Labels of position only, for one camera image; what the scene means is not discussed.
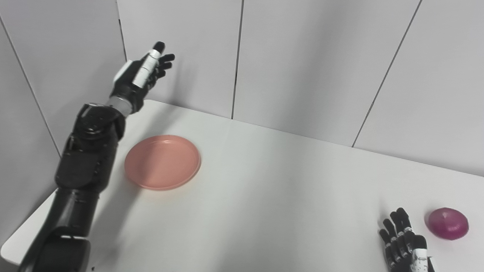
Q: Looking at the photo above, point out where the pink round plate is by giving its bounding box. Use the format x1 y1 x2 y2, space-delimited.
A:
124 135 202 191

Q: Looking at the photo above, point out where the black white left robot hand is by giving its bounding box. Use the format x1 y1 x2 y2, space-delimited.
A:
109 42 176 114

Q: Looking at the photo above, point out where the purple red onion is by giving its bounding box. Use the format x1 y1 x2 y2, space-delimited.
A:
425 207 470 240

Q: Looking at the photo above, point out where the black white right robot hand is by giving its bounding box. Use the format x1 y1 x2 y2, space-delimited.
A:
379 207 436 272

